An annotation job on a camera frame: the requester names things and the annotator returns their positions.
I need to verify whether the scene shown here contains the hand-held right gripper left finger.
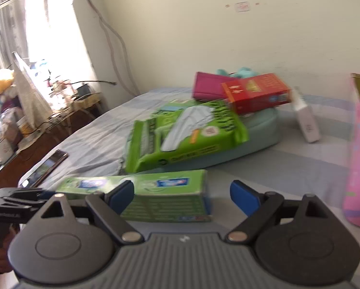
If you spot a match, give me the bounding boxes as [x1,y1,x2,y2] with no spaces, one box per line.
[32,180,145,245]

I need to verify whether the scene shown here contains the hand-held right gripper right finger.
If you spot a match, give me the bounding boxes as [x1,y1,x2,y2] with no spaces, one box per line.
[225,180,334,245]

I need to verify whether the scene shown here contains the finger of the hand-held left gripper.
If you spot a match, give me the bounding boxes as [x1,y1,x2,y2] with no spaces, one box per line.
[4,187,56,209]

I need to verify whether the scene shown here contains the green toothpaste box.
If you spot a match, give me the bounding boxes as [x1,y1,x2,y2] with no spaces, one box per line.
[56,169,213,223]

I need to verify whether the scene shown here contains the magenta wallet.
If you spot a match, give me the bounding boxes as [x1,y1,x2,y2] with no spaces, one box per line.
[192,71,239,101]

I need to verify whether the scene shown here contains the person's left hand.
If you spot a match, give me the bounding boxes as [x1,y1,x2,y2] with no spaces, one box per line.
[0,225,18,275]

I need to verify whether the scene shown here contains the smartphone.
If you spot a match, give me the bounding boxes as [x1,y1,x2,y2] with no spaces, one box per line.
[18,150,70,188]

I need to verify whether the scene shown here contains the striped blue bed sheet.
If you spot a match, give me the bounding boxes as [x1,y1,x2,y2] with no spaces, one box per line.
[18,87,360,289]

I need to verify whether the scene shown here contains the teal cushion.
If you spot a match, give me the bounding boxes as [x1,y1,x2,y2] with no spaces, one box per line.
[195,106,280,168]

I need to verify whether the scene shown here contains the wooden desk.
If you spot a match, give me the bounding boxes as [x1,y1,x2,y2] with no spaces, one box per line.
[0,91,105,188]

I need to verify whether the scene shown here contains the green plastic pack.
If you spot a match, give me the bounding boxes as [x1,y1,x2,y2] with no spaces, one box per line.
[125,99,249,174]

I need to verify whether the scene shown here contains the white slim box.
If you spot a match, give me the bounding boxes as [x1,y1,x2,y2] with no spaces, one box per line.
[292,86,321,144]

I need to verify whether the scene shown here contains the red cardboard box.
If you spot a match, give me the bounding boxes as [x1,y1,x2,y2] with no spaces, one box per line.
[221,72,293,115]

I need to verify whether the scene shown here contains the white patterned paper bag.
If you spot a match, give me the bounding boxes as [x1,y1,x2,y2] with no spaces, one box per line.
[12,51,53,128]

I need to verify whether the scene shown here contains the pink patterned bag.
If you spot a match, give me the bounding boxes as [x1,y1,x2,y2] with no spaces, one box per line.
[342,75,360,230]

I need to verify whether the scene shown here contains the yellow plush toy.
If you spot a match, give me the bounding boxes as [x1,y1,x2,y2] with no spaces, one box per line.
[0,68,15,97]

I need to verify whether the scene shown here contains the teal plush toy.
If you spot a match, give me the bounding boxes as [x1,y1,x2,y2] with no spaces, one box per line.
[215,66,257,78]

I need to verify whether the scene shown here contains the grey curtain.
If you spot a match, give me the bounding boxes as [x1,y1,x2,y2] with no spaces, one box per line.
[0,0,28,65]

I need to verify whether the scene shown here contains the wall cables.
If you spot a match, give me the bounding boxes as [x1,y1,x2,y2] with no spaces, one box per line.
[74,0,141,96]

